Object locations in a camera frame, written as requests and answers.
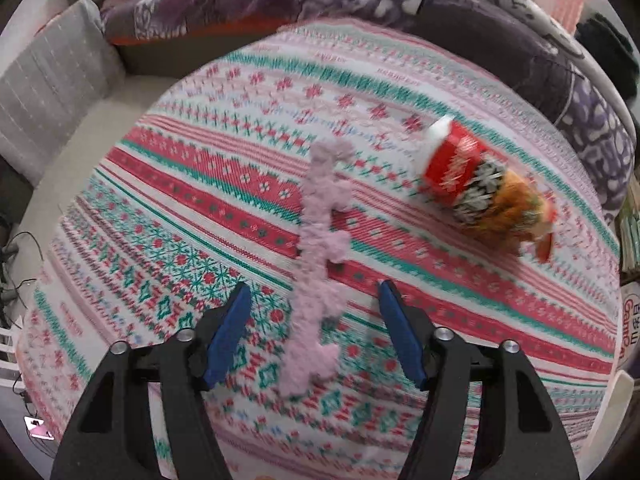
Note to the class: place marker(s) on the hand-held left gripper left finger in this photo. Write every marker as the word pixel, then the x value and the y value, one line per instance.
pixel 227 337

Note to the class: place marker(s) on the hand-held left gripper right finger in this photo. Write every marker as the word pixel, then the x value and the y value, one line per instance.
pixel 400 337

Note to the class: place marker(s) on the pink knitted strip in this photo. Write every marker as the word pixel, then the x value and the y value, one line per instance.
pixel 312 260

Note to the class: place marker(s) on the white plastic waste bin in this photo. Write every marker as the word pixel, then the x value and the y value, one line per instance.
pixel 622 395

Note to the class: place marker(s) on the striped patterned tablecloth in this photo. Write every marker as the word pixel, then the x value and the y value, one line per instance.
pixel 200 210

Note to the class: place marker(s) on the small pink and white object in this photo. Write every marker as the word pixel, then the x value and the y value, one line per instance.
pixel 39 430

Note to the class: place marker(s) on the white slatted rack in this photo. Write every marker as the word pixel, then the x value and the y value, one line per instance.
pixel 7 355

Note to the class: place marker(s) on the grey cushion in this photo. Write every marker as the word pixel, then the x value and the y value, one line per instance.
pixel 50 90

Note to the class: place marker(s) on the orange bed sheet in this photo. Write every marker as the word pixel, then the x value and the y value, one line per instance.
pixel 200 31

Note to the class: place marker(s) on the pile of black clothes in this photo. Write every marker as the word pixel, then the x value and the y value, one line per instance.
pixel 605 40

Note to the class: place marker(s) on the pale pink curtain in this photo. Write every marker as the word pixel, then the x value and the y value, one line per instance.
pixel 567 2

